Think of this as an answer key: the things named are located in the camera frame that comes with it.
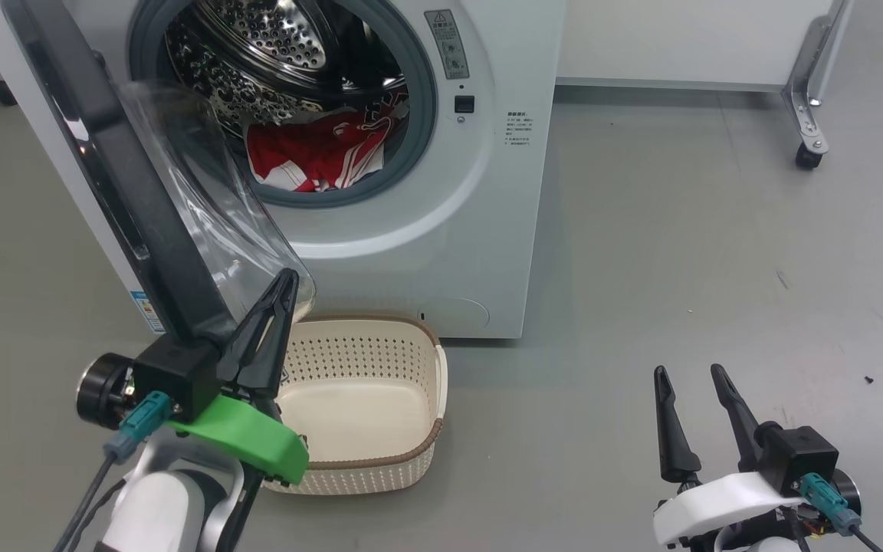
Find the red garment with white lettering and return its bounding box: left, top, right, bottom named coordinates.
left=246, top=115, right=343, bottom=192

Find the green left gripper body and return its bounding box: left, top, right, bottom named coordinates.
left=166, top=395, right=310, bottom=549

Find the metal cart leg with caster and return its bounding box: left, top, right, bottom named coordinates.
left=783, top=0, right=856, bottom=171

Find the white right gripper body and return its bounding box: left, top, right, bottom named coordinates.
left=652, top=471, right=806, bottom=549

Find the grey warning label sticker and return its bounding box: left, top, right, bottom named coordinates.
left=424, top=9, right=471, bottom=81

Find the white cart panel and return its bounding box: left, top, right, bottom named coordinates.
left=554, top=0, right=833, bottom=93

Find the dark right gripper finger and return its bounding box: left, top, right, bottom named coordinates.
left=710, top=363, right=764, bottom=472
left=654, top=366, right=703, bottom=484

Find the black glass washing machine door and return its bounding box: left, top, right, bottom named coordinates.
left=1, top=0, right=318, bottom=346

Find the white washing machine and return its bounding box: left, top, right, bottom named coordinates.
left=0, top=0, right=567, bottom=340

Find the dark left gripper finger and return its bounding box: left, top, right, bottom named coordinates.
left=215, top=268, right=293, bottom=388
left=246, top=270, right=300, bottom=398

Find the cream perforated laundry basket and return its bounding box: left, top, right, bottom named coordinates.
left=261, top=313, right=448, bottom=496

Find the red jersey with white stripes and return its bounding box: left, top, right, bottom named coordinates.
left=311, top=90, right=410, bottom=191

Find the blue energy label sticker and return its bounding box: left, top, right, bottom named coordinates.
left=131, top=290, right=168, bottom=334

